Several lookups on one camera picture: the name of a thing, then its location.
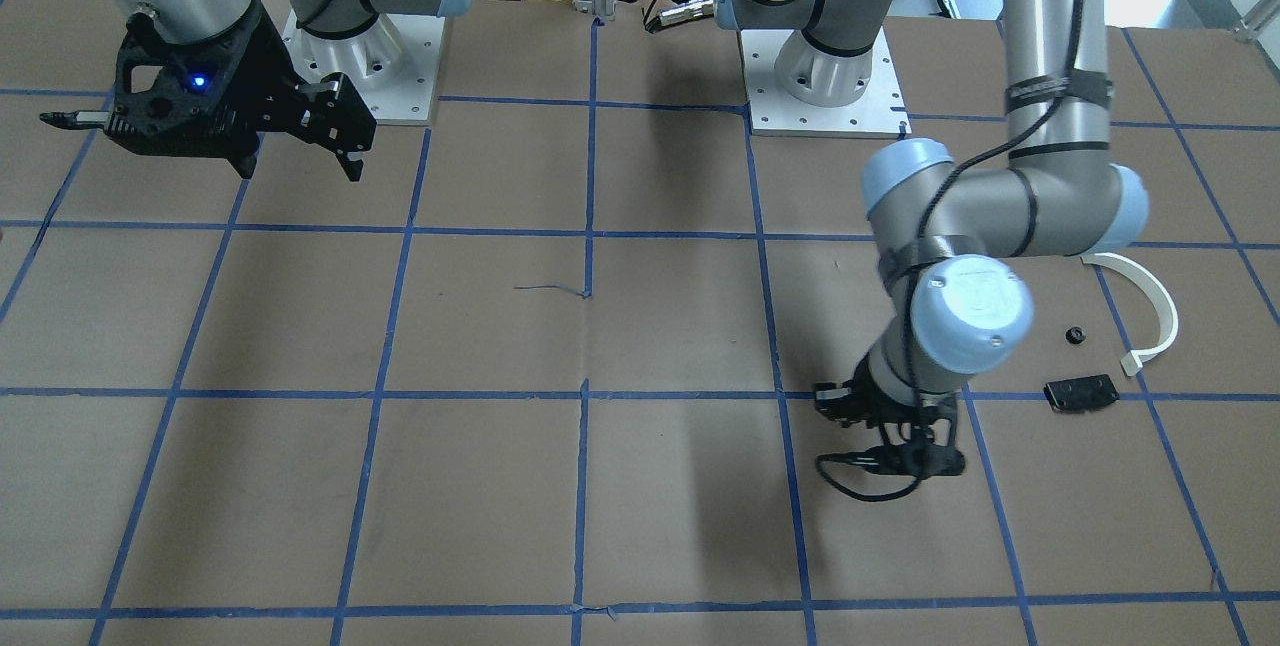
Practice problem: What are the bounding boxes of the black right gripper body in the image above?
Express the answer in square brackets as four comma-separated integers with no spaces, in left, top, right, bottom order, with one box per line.
[104,0,301,178]

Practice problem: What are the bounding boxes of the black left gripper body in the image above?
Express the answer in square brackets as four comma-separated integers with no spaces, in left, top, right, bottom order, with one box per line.
[813,362,966,482]

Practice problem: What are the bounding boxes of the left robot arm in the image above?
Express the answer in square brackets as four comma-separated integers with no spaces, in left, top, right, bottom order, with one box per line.
[714,0,1149,487]

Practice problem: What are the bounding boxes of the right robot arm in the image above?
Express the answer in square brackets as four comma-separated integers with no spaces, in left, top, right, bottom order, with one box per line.
[41,0,471,182]

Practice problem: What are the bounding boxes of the black flat plastic plate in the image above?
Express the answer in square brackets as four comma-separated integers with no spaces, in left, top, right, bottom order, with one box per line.
[1043,374,1119,414]

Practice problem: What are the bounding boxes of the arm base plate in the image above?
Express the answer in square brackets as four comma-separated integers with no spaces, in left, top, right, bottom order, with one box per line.
[739,29,913,139]
[282,12,451,127]

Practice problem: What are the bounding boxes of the white curved plastic bracket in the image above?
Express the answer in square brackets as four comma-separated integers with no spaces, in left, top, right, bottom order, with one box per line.
[1080,252,1181,377]

